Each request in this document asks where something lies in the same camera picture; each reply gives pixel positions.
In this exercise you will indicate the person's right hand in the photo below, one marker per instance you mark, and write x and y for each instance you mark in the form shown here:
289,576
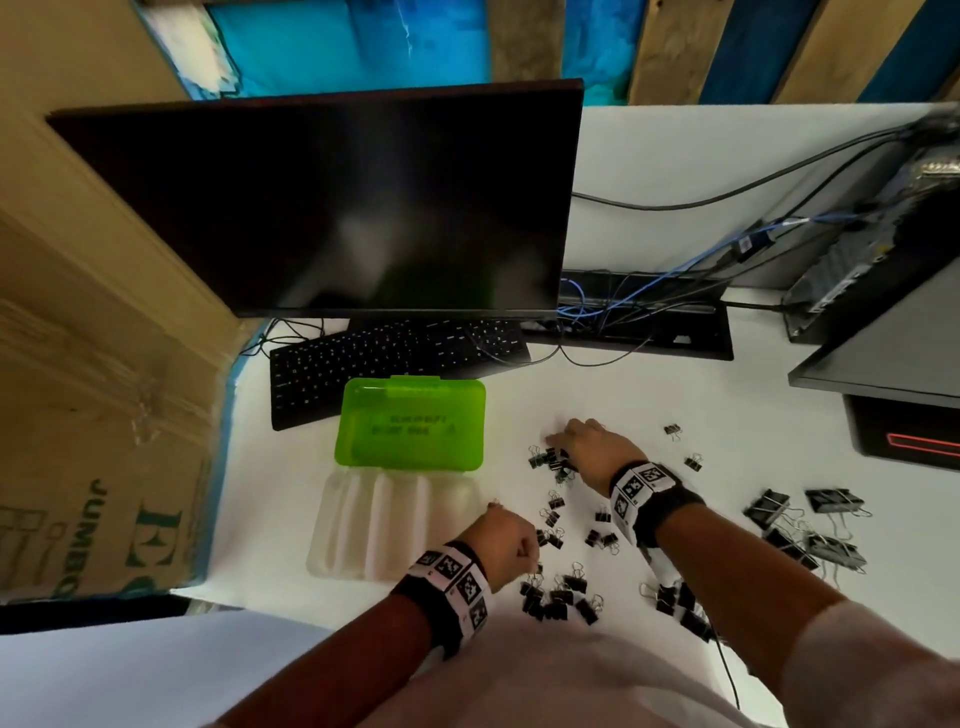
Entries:
600,454

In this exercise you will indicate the person's left hand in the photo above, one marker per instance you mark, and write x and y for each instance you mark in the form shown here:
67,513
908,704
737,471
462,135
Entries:
502,547

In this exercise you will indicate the pile of small black binder clips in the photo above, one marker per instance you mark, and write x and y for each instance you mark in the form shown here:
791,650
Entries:
555,596

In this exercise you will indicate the person's right forearm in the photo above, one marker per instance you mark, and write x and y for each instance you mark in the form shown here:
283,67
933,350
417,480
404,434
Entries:
735,585

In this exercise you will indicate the person's left forearm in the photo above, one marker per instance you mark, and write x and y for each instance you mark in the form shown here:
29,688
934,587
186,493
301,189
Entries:
337,667

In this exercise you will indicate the person's light pink shirt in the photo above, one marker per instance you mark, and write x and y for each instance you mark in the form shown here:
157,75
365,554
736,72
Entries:
562,675

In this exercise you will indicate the brown cardboard box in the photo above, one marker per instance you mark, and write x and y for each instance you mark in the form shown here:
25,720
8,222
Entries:
90,375

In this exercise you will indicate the black keyboard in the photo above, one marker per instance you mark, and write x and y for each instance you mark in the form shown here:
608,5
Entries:
375,367

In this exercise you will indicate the black red-striped monitor stand base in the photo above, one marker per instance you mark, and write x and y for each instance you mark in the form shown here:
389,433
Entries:
900,420

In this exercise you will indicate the black computer monitor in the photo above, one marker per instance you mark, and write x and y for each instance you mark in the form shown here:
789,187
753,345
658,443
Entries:
337,202
892,345

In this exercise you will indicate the white desk divider panel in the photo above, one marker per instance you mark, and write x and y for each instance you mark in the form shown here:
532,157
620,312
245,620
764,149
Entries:
675,150

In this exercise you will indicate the black mini desktop computer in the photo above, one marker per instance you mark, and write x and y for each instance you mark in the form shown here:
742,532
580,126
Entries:
862,277

